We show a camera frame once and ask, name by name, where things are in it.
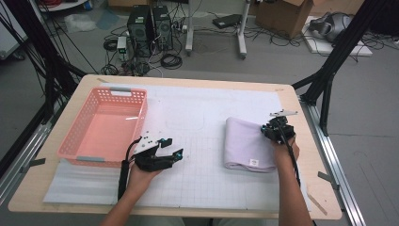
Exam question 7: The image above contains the white cabinet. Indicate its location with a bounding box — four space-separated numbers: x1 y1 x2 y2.
0 3 28 60

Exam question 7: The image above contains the person's left hand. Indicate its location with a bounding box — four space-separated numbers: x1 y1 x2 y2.
126 163 163 201

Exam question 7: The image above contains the white grid mat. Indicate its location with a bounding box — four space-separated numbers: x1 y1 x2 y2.
42 82 311 212

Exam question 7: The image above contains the white stand frame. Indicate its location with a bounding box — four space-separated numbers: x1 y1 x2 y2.
184 0 252 60

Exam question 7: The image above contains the clear plastic bag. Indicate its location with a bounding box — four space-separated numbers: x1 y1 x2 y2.
64 12 98 34

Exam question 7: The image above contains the grey headset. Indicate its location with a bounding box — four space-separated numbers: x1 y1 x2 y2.
309 11 354 43

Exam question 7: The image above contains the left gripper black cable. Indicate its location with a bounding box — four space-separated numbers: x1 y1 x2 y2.
117 136 142 202

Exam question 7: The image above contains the white adapter box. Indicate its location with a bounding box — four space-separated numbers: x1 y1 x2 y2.
116 36 128 55

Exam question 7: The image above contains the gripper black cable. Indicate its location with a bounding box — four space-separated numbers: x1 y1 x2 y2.
276 121 302 187
117 136 142 202

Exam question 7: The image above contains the black frame post with cables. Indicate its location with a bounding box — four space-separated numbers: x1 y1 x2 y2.
0 0 88 125

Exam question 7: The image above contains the black flat device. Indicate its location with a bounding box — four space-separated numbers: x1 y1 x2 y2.
212 13 243 30

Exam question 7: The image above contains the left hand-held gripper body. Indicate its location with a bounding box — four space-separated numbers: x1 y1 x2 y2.
134 130 170 172

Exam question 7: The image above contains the pink plastic basket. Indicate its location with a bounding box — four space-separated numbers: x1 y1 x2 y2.
56 87 149 169

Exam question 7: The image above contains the black computer tower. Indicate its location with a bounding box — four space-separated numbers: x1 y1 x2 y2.
126 4 155 58
152 5 174 52

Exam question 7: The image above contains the open cardboard box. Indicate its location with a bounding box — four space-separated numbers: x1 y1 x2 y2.
254 0 314 40

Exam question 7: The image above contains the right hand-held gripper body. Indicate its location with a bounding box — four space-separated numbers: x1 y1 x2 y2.
265 109 299 145

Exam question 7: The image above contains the grey rail bracket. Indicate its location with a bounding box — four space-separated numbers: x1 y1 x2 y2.
317 170 341 191
20 157 47 173

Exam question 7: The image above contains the person's right hand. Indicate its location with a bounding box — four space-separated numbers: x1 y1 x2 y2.
272 137 300 172

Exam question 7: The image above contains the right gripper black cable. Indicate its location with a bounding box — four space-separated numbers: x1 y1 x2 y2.
276 121 302 187

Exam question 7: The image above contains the aluminium rail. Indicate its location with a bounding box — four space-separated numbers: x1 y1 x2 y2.
299 98 367 226
0 102 64 205

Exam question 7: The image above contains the white foam board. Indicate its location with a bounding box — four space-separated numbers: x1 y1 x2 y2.
301 15 374 57

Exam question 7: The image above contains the white round table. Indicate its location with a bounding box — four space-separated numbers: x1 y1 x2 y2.
37 0 88 13

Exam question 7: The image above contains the lilac printed towel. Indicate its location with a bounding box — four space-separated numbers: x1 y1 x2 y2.
223 117 279 173

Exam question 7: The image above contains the coiled black cable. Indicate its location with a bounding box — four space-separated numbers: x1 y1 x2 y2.
160 53 184 71

